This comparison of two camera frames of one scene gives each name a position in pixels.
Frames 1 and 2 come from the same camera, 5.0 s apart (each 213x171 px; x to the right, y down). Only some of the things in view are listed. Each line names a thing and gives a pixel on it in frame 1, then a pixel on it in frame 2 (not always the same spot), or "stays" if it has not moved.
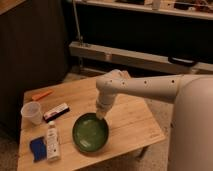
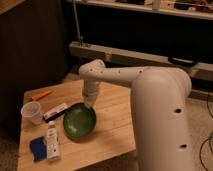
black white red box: (49, 115) stays
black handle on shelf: (181, 61) stays
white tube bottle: (53, 143) stays
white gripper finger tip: (101, 112) -> (90, 99)
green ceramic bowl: (90, 133) -> (79, 121)
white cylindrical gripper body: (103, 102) -> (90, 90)
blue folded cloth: (38, 147) stays
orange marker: (36, 97) stays
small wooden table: (71, 136) stays
